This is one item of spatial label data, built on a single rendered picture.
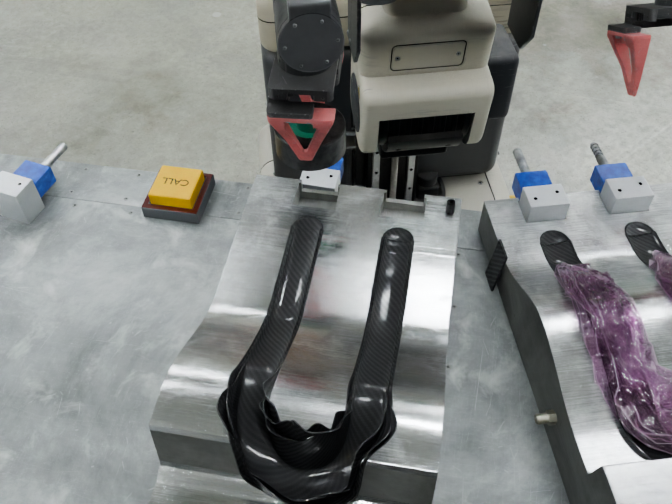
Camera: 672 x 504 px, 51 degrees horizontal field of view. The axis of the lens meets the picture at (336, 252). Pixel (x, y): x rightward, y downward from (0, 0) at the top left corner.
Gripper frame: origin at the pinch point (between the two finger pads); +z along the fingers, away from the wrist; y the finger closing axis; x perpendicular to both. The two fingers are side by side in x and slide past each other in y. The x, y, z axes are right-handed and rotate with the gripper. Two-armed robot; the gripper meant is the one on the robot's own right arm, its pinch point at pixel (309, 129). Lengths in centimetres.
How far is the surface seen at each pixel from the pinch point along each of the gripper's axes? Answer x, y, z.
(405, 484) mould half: 12.2, 35.9, 9.6
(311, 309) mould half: 1.6, 16.2, 11.7
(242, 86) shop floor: -44, -139, 98
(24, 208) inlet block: -39.6, -1.1, 16.9
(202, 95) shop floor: -57, -133, 98
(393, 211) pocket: 9.9, -1.1, 13.5
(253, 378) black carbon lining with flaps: -2.7, 27.1, 8.5
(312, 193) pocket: -0.5, -2.4, 12.4
